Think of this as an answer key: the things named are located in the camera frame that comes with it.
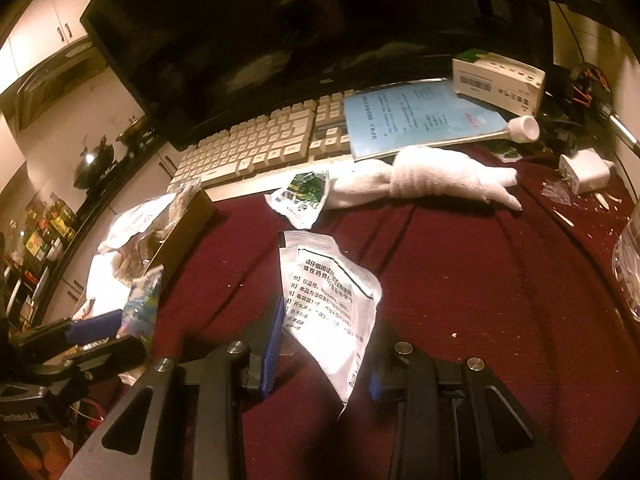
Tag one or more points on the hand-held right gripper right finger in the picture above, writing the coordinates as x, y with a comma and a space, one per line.
385, 375

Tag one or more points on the row of condiment bottles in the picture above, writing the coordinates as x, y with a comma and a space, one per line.
55, 220

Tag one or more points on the white upper kitchen cabinets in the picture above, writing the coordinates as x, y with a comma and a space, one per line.
45, 20

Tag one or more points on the white and green carton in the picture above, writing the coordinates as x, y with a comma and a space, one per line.
500, 85

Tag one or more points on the rolled white towel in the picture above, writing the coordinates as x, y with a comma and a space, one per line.
435, 180

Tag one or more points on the blue paper booklet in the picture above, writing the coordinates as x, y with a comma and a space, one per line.
415, 115

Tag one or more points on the silver metal rod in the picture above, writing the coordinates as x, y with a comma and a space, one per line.
622, 127

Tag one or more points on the clear plastic container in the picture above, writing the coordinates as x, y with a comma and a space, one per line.
630, 270

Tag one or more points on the brown cardboard box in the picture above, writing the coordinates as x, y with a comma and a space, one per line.
190, 225

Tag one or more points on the green and white sachet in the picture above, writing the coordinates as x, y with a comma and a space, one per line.
300, 195

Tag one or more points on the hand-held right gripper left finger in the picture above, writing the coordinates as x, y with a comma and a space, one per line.
272, 345

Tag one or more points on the small white plastic cup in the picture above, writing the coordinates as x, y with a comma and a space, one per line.
524, 129

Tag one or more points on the black computer monitor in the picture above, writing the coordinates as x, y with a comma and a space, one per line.
300, 25

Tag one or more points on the white sachet with black text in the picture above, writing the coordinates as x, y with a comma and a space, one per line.
325, 300

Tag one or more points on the steel pot with lid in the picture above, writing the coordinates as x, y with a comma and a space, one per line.
135, 132

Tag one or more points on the clear plastic scrap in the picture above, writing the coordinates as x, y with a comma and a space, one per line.
557, 192

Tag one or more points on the white packaged towel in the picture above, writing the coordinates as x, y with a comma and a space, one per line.
135, 220

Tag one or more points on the white power adapter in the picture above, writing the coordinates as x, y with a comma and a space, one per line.
582, 170

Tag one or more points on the black range hood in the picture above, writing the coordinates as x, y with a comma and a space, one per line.
55, 85

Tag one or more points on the steel wok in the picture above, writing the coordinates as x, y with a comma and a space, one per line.
92, 162

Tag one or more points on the maroon tablecloth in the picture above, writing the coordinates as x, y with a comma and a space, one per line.
475, 270

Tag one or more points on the black device with orange parts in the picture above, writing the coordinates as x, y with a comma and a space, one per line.
580, 85

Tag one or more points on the black kitchen counter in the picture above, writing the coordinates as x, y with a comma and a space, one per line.
95, 200

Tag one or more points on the small green packet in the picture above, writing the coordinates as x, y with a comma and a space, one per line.
504, 152

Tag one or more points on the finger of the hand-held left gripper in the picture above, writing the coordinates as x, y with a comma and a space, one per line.
95, 325
115, 350

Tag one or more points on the white computer keyboard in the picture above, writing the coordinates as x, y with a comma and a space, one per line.
250, 145

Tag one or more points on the colourful foil packet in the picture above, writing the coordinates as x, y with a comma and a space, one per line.
140, 305

